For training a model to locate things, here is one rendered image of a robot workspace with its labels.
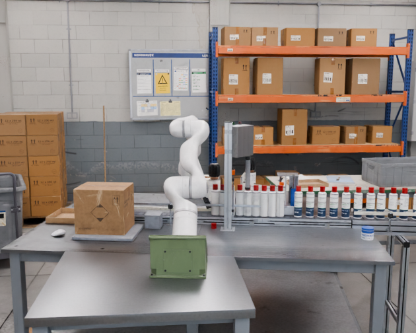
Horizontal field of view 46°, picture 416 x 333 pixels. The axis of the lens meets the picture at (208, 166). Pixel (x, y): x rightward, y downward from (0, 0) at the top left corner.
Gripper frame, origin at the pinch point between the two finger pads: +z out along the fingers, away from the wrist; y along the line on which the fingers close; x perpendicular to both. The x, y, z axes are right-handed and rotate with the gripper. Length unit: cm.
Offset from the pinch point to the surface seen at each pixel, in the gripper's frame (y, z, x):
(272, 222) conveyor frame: -5.6, 22.5, -36.2
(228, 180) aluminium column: -15.8, -14.2, -19.8
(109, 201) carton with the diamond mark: -41, -29, 47
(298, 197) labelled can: -3, 13, -57
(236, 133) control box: -18, -40, -34
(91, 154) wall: 404, -50, 211
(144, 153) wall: 418, -24, 136
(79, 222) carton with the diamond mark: -41, -22, 69
